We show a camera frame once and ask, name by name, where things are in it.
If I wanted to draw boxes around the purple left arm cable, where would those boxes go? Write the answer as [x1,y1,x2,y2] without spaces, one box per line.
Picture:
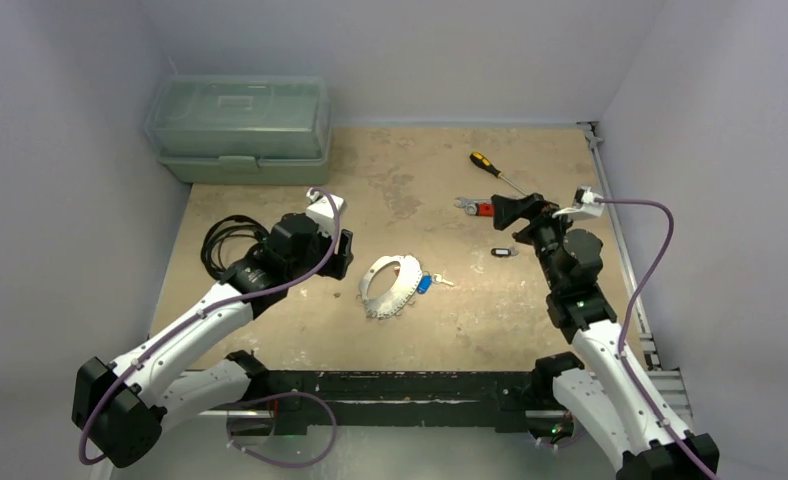
[78,188,342,466]

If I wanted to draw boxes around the red handled adjustable wrench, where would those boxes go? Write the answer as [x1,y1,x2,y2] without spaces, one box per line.
[454,197,494,217]

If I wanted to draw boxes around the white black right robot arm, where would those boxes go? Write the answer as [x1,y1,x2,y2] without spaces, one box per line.
[491,187,720,479]

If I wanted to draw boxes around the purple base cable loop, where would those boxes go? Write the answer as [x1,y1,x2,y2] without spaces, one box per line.
[225,391,339,470]

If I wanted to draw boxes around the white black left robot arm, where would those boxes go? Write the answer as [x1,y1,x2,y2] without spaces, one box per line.
[71,208,353,468]

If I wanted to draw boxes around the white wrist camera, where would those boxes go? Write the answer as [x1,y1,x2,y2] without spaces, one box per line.
[552,186,605,221]
[305,187,347,237]

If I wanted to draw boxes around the green plastic toolbox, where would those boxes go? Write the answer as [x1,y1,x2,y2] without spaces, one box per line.
[144,75,332,186]

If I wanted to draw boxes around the perforated metal key plate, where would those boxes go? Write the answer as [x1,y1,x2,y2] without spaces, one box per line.
[358,255,423,320]

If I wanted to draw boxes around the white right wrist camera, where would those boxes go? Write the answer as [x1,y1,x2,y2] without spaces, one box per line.
[552,186,605,221]

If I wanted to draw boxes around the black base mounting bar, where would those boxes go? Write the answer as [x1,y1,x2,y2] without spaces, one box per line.
[224,351,587,439]

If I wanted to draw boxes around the aluminium side rail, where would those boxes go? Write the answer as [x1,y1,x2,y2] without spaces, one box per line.
[576,122,693,428]

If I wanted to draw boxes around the yellow black screwdriver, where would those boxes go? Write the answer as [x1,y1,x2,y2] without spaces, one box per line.
[469,151,527,196]

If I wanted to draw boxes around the blue key tag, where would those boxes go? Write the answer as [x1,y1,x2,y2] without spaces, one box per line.
[416,275,432,295]

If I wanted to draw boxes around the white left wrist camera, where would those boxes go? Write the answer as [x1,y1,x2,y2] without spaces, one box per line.
[305,187,347,237]

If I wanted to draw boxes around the coiled black cable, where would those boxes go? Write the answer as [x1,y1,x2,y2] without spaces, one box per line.
[199,213,271,282]

